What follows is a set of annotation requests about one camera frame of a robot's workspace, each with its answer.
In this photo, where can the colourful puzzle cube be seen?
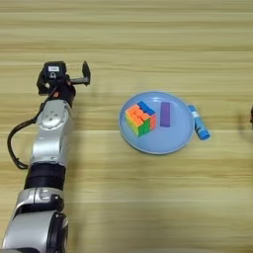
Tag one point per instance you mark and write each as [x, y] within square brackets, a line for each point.
[140, 120]

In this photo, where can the blue glue stick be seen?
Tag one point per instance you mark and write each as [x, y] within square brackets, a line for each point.
[199, 123]

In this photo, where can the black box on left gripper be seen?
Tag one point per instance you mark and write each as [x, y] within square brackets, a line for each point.
[53, 69]

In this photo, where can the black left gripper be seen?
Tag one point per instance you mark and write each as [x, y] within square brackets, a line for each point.
[62, 90]

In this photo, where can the light blue round plate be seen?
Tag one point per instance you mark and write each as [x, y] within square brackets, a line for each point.
[164, 141]

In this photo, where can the purple rectangular block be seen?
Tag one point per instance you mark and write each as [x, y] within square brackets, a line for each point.
[165, 114]

